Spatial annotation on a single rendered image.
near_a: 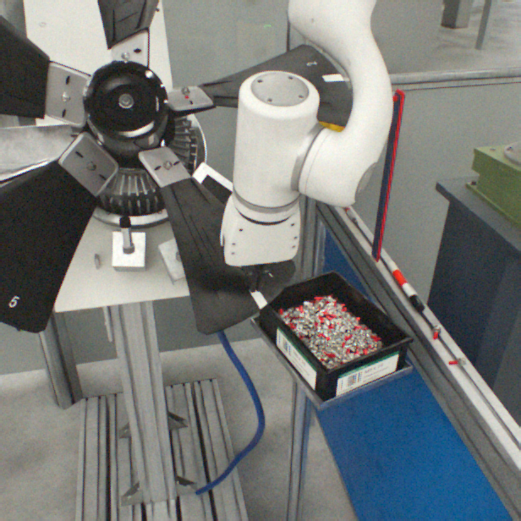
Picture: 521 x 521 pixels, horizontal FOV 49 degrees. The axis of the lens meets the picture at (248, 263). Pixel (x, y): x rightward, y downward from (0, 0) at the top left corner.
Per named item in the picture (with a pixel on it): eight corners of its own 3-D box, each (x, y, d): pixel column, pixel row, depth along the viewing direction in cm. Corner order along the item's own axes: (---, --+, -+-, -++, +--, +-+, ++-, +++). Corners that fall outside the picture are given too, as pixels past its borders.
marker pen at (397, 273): (387, 261, 108) (418, 306, 97) (395, 260, 109) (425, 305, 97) (386, 267, 109) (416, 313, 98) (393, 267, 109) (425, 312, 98)
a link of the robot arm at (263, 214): (295, 157, 72) (292, 175, 74) (227, 163, 70) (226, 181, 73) (313, 204, 67) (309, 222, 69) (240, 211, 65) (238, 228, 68)
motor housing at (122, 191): (77, 224, 104) (66, 210, 91) (64, 104, 106) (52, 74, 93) (201, 211, 108) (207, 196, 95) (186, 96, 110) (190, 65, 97)
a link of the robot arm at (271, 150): (319, 178, 70) (254, 151, 72) (341, 85, 60) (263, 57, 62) (289, 221, 65) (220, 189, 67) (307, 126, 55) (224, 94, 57)
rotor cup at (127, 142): (65, 117, 91) (51, 84, 78) (140, 72, 93) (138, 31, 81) (118, 191, 91) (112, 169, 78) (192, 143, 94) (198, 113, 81)
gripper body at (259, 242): (298, 172, 73) (287, 230, 82) (220, 178, 72) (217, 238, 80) (313, 213, 69) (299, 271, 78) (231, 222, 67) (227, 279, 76)
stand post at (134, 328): (145, 507, 161) (97, 233, 110) (177, 501, 163) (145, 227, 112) (146, 522, 158) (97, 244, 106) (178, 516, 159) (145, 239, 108)
